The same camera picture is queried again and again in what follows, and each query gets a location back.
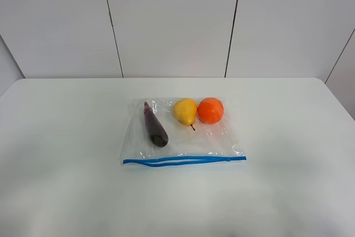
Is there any clear zip bag blue zipper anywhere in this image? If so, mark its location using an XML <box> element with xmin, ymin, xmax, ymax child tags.
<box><xmin>120</xmin><ymin>97</ymin><xmax>246</xmax><ymax>167</ymax></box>

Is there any purple eggplant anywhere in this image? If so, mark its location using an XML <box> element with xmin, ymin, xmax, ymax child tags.
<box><xmin>144</xmin><ymin>102</ymin><xmax>169</xmax><ymax>148</ymax></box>

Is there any orange fruit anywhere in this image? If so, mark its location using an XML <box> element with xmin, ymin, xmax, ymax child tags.
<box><xmin>197</xmin><ymin>98</ymin><xmax>224</xmax><ymax>124</ymax></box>

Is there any yellow pear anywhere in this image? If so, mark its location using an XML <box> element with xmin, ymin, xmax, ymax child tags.
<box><xmin>173</xmin><ymin>98</ymin><xmax>197</xmax><ymax>131</ymax></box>

